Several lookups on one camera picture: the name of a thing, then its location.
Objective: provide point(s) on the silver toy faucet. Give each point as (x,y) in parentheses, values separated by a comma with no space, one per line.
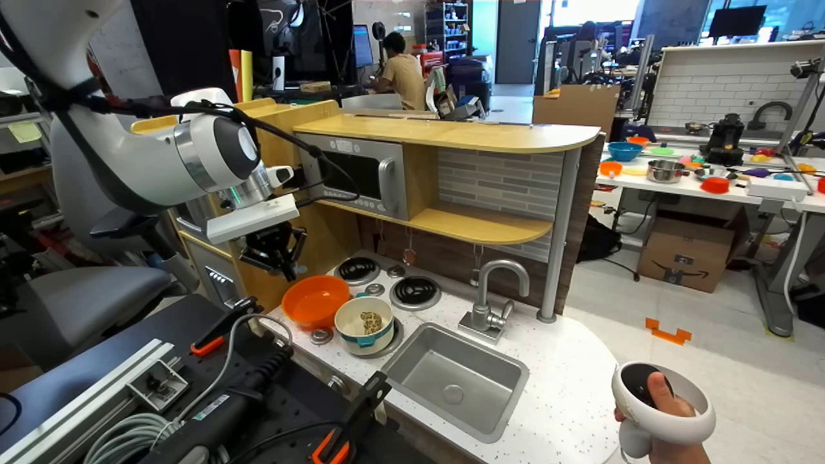
(490,313)

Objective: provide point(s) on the aluminium extrusion rail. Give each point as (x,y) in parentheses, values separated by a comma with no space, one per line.
(140,379)

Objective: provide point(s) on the orange black clamp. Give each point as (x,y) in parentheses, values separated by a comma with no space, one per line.
(229,329)
(338,444)

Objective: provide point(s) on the grey toy sink basin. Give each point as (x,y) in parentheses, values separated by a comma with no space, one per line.
(460,379)

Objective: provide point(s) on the wooden toy kitchen unit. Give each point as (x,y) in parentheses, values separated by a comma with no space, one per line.
(478,191)

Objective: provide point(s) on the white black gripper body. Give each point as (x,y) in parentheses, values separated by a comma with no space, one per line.
(269,234)

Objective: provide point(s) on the orange plastic bowl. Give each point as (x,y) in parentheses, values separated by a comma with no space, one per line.
(316,299)

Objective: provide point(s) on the seated person in background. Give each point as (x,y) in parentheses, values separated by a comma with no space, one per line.
(402,74)

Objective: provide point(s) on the cardboard box on floor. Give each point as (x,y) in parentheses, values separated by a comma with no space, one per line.
(686,254)

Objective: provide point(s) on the white VR controller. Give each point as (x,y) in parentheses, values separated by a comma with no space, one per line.
(666,401)

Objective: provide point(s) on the black toy stove burner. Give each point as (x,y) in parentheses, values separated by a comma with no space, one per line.
(359,268)

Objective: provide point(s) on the white bowl with food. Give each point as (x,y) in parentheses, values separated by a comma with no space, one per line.
(365,326)

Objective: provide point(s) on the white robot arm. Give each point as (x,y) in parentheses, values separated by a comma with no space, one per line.
(145,154)

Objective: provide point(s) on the black perforated board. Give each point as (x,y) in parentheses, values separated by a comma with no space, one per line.
(191,384)

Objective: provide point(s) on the grey office chair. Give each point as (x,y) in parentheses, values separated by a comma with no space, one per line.
(81,304)

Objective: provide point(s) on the toy microwave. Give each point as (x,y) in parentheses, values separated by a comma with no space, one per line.
(356,170)

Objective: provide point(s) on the white work table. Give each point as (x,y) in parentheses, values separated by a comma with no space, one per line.
(773,188)

